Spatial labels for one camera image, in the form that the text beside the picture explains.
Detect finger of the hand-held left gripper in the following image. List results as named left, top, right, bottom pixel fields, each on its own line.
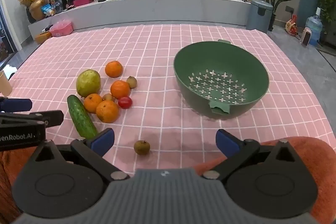
left=0, top=110, right=64, bottom=127
left=0, top=98, right=33, bottom=112

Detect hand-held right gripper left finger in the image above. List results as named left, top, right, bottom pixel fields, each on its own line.
left=30, top=128, right=130, bottom=183

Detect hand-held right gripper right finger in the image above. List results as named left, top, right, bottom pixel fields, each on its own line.
left=203, top=129, right=303, bottom=183

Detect orange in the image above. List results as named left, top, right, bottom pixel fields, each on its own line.
left=105, top=60, right=123, bottom=79
left=96, top=100, right=120, bottom=124
left=84, top=93, right=103, bottom=114
left=110, top=80, right=131, bottom=99

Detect green cucumber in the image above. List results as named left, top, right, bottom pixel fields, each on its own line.
left=67, top=95, right=98, bottom=140

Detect red tomato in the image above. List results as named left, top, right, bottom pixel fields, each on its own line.
left=118, top=96, right=133, bottom=109

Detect green guava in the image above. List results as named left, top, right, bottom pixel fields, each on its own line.
left=76, top=69, right=101, bottom=98

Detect green colander bowl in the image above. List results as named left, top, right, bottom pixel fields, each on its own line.
left=173, top=39, right=270, bottom=120

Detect brown paper cup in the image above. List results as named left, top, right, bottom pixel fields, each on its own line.
left=0, top=70, right=12, bottom=96

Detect orange box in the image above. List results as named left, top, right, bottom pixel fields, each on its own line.
left=35, top=32, right=51, bottom=44

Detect orange upholstered chair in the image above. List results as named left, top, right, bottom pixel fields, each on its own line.
left=0, top=136, right=336, bottom=224

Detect pink basket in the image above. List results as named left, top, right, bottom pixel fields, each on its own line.
left=50, top=21, right=73, bottom=37

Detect gold vase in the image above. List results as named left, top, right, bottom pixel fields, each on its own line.
left=29, top=0, right=46, bottom=21

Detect pink checked tablecloth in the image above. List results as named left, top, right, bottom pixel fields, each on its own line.
left=8, top=24, right=336, bottom=172

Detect grey pedal trash can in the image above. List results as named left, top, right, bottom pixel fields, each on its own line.
left=246, top=0, right=274, bottom=33

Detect small white heater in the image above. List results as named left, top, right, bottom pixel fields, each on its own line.
left=301, top=27, right=312, bottom=46

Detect red gift bag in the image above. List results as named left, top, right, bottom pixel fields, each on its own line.
left=285, top=15, right=298, bottom=35

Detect long grey television console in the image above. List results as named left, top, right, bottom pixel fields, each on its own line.
left=28, top=0, right=252, bottom=43

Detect blue water jug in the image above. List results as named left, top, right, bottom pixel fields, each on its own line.
left=304, top=7, right=323, bottom=46

